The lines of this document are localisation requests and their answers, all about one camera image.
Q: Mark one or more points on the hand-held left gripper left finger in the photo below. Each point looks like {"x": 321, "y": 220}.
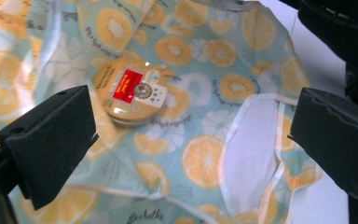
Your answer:
{"x": 49, "y": 137}

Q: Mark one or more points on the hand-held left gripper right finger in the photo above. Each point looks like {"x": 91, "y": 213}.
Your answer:
{"x": 338, "y": 140}

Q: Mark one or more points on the round gold tin red label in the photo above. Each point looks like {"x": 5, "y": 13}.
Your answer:
{"x": 127, "y": 105}

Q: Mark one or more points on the fruit-print tote bag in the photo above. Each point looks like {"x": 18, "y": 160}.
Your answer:
{"x": 199, "y": 62}

